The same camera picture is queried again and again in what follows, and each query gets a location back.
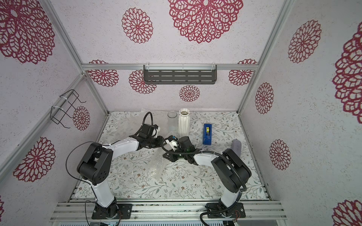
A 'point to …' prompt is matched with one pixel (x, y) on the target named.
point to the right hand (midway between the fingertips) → (163, 154)
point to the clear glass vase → (172, 127)
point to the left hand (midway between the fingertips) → (166, 143)
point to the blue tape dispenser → (207, 133)
